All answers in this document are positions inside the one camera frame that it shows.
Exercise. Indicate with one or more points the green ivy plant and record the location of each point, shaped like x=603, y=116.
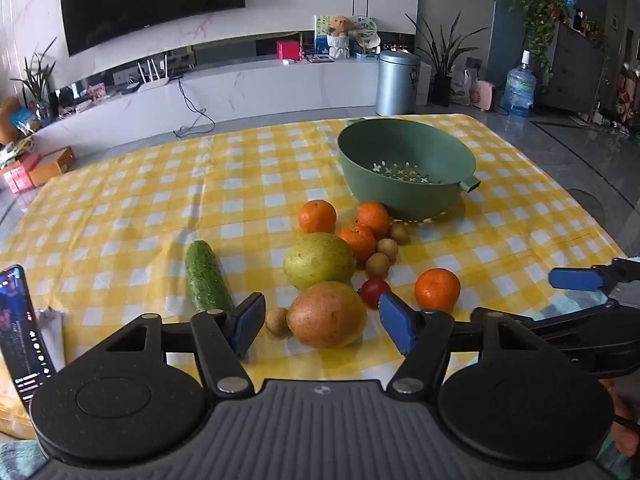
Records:
x=540, y=20

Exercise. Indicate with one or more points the round printed hand fan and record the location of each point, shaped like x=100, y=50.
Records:
x=364, y=30

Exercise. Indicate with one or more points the reddish mango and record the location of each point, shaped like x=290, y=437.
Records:
x=325, y=316

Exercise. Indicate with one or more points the white plastic bag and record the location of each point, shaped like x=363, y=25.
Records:
x=461, y=89

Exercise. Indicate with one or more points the long-leaf plant in glass vase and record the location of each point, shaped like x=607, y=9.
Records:
x=37, y=80

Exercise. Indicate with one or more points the long-leaf plant in black pot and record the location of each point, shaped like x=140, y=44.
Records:
x=442, y=60

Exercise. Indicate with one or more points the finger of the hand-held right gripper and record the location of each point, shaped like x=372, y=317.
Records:
x=575, y=316
x=575, y=279

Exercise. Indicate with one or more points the small red box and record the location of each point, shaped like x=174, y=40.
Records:
x=289, y=51

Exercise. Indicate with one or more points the orange tangerine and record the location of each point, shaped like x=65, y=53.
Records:
x=373, y=219
x=437, y=289
x=317, y=216
x=358, y=242

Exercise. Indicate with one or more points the white router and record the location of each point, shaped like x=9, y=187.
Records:
x=155, y=85

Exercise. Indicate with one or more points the wall socket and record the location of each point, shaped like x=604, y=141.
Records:
x=474, y=63

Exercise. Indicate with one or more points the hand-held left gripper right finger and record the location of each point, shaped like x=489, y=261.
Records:
x=396, y=323

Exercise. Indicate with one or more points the printed picture card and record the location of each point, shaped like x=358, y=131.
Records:
x=320, y=35

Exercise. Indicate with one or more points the person's right hand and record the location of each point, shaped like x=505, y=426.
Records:
x=622, y=417

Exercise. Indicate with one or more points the white marble tv console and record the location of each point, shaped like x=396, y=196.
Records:
x=280, y=91

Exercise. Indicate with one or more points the blue water jug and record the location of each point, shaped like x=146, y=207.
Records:
x=518, y=87

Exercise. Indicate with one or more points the silver pedal trash can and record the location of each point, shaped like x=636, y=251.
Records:
x=396, y=85

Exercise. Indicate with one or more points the black wall television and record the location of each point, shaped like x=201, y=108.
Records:
x=150, y=0

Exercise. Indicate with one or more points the small red fruit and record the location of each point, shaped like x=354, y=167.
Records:
x=375, y=292

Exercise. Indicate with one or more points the brown teddy bear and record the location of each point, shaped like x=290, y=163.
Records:
x=337, y=26

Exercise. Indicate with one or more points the orange cardboard box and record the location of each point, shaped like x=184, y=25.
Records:
x=50, y=167

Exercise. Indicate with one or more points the black smartphone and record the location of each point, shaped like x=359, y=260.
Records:
x=22, y=330

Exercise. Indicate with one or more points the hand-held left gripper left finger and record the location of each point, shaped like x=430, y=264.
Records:
x=248, y=327

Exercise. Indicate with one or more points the yellow checkered tablecloth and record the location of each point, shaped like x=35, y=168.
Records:
x=150, y=200

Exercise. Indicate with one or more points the green colander bowl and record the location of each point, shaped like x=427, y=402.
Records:
x=400, y=160

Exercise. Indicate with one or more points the orange vase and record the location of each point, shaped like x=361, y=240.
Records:
x=7, y=122

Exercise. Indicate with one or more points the grey dresser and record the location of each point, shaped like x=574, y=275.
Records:
x=572, y=70

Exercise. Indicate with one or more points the pink fan heater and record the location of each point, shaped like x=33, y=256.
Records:
x=482, y=96

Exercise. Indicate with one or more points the green cucumber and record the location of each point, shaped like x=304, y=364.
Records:
x=207, y=277

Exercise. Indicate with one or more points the red cardboard box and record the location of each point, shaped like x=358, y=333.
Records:
x=17, y=177

